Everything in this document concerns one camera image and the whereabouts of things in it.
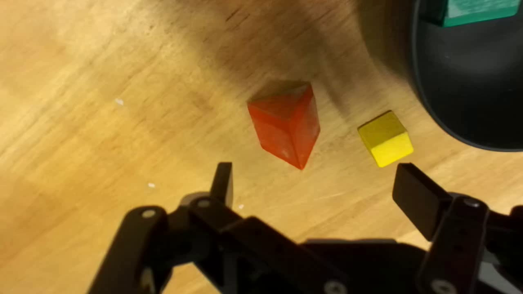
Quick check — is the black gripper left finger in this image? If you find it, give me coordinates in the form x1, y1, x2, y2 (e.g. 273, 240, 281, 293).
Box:
211, 162, 234, 208

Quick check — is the black bowl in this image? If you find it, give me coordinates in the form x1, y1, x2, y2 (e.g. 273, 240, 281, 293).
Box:
407, 0, 523, 152

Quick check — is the dark green cube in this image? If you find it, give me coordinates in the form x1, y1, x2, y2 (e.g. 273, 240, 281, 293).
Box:
422, 0, 521, 28

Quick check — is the yellow cube in bowl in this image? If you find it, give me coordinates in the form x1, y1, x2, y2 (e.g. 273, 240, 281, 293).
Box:
358, 111, 413, 167

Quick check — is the large red cube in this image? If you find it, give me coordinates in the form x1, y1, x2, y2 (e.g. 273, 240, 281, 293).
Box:
247, 82, 320, 170

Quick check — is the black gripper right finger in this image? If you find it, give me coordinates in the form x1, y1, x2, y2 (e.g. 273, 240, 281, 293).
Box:
392, 164, 453, 240

